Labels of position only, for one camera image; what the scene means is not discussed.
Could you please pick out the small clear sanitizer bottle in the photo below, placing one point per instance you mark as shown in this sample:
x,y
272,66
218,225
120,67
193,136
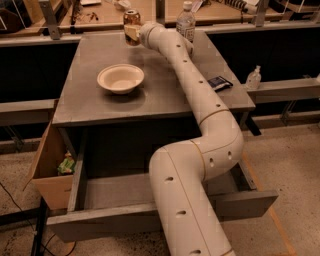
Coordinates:
x,y
253,79

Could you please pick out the grey wooden cabinet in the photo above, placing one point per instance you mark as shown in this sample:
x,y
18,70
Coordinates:
x,y
83,102

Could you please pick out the clear plastic water bottle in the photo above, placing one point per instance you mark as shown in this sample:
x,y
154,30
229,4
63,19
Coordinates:
x,y
185,23

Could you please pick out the green snack bag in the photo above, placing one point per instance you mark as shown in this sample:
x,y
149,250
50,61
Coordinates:
x,y
66,167

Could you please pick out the orange drink can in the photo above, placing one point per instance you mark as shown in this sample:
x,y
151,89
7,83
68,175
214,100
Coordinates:
x,y
132,16

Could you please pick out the cardboard box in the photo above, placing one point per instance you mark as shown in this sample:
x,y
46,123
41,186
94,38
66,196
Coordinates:
x,y
55,189

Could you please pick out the open grey top drawer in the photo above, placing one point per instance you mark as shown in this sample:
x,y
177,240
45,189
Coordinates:
x,y
107,206

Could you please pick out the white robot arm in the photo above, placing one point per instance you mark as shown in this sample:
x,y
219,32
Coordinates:
x,y
177,171

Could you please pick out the dark blue snack packet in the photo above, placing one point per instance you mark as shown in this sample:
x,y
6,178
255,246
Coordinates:
x,y
219,83

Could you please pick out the wooden background workbench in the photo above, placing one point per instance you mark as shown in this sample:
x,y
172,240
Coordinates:
x,y
105,15

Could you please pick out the white paper bowl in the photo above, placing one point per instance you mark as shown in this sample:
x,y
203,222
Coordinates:
x,y
121,78

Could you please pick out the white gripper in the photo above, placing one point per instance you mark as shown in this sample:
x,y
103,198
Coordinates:
x,y
144,34

